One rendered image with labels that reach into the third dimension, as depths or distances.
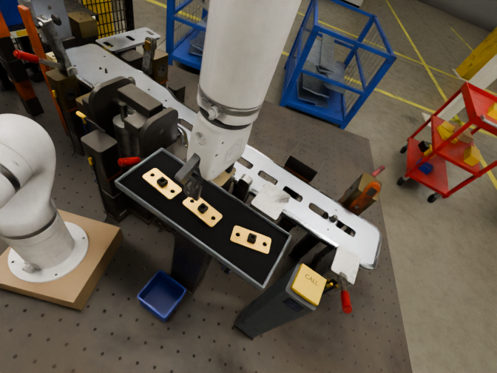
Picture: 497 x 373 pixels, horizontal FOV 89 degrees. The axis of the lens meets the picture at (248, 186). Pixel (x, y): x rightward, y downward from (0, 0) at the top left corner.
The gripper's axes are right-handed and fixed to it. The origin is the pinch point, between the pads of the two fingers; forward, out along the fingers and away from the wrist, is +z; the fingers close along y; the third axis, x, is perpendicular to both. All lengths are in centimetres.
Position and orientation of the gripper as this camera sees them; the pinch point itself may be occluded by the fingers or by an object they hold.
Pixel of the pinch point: (209, 177)
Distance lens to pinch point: 46.3
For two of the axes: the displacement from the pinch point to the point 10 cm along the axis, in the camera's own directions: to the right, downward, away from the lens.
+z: -2.8, 5.9, 7.6
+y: 5.6, -5.5, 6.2
